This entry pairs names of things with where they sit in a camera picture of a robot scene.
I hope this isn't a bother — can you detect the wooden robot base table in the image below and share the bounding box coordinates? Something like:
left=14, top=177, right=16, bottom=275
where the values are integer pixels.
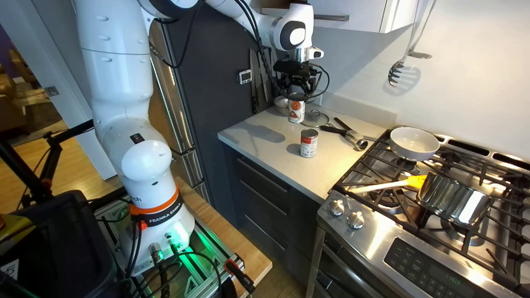
left=98, top=176, right=276, bottom=298

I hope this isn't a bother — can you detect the stainless steel refrigerator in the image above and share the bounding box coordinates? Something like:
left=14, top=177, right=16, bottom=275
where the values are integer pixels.
left=150, top=5, right=266, bottom=224

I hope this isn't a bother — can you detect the white upper cabinet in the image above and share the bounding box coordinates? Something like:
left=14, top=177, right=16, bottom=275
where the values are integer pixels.
left=259, top=0, right=421, bottom=35

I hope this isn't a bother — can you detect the steel mixing bowl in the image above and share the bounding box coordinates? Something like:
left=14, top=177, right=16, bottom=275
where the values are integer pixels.
left=274, top=96, right=289, bottom=116

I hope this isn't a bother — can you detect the dark grey drawer cabinet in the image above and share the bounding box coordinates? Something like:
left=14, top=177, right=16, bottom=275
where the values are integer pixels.
left=226, top=147, right=320, bottom=283

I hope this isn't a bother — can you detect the hanging slotted spatula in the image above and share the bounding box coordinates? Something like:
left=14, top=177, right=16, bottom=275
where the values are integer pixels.
left=387, top=0, right=438, bottom=93

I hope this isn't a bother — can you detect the black tripod stand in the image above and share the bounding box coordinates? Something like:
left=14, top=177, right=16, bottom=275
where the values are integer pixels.
left=0, top=121, right=95, bottom=209

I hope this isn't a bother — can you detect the black handled can opener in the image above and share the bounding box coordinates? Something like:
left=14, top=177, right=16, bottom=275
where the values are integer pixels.
left=320, top=118, right=368, bottom=151

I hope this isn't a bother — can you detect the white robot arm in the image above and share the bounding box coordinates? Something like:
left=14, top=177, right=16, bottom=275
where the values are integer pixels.
left=74, top=0, right=324, bottom=277

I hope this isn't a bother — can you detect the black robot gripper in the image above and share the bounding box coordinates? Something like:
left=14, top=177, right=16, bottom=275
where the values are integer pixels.
left=274, top=60, right=327, bottom=99

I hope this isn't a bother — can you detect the yellow handled spatula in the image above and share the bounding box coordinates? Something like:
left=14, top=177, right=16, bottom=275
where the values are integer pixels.
left=349, top=176, right=426, bottom=194

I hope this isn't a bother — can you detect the stainless steel gas stove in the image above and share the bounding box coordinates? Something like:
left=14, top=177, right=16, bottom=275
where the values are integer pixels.
left=307, top=134, right=530, bottom=298

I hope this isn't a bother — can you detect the white round pan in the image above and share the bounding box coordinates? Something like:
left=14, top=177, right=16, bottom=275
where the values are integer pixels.
left=390, top=128, right=441, bottom=161

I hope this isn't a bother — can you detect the soup can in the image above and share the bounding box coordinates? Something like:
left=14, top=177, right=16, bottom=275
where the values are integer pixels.
left=300, top=129, right=319, bottom=159
left=289, top=101, right=305, bottom=124

